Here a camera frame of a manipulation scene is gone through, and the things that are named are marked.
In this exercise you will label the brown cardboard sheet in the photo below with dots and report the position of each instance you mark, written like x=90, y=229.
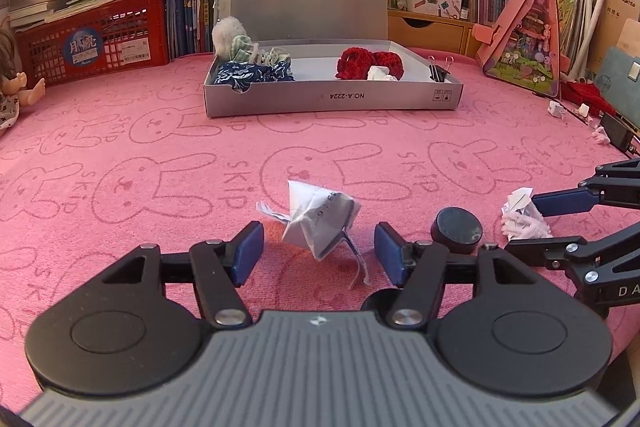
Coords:
x=620, y=22

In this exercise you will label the red yarn mat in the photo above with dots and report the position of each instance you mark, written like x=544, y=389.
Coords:
x=587, y=94

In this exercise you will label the pink rabbit print mat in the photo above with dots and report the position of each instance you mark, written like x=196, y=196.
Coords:
x=150, y=147

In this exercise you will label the brown-haired doll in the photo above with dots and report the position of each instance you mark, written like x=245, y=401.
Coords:
x=10, y=92

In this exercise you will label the green checked cloth pouch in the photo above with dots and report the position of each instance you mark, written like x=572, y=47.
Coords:
x=260, y=56

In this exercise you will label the white fluffy pom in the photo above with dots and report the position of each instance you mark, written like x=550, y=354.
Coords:
x=226, y=34

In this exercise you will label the wooden drawer organizer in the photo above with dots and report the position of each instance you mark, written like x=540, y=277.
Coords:
x=435, y=34

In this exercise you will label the pink house-shaped case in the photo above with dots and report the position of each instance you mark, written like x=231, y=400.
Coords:
x=525, y=47

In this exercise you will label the white fabric flower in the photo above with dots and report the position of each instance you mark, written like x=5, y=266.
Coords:
x=381, y=74

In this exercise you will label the small white paper origami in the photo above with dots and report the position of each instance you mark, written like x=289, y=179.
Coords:
x=556, y=109

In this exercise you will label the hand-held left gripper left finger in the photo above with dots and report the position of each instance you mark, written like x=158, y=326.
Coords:
x=248, y=252

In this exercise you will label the black round lid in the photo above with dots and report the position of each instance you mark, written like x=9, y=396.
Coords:
x=377, y=302
x=457, y=229

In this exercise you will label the red crochet piece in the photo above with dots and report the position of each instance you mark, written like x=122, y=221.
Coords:
x=365, y=61

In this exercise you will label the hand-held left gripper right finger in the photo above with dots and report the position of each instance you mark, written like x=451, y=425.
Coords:
x=390, y=252

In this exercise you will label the black binder clip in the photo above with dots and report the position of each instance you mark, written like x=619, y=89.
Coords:
x=439, y=69

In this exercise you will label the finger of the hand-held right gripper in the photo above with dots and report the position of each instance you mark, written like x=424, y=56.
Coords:
x=565, y=202
x=545, y=251

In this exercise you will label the red plastic basket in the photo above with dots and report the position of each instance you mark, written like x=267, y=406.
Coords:
x=110, y=42

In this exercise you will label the navy floral cloth pouch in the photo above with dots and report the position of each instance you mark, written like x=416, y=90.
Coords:
x=245, y=77

